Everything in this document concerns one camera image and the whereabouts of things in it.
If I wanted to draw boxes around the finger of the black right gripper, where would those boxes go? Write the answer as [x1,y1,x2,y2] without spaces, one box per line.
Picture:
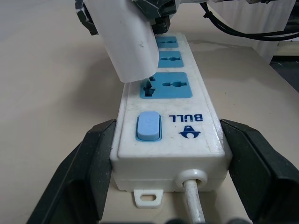
[74,0,100,36]
[131,0,176,35]

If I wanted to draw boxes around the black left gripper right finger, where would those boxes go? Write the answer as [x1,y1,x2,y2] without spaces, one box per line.
[219,118,299,224]

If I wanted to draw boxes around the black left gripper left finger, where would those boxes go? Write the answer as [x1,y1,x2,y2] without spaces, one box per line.
[27,119,117,224]

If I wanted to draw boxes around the white charger block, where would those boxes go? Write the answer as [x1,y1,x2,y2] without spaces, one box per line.
[83,0,160,84]

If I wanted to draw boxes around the white power strip blue sockets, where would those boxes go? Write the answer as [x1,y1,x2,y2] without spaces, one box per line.
[109,32,233,209]

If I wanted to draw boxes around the white power strip cable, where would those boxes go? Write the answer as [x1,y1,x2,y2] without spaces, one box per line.
[183,178,206,224]

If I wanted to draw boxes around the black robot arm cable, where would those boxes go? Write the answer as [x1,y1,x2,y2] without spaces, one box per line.
[202,9,299,36]
[199,0,299,42]

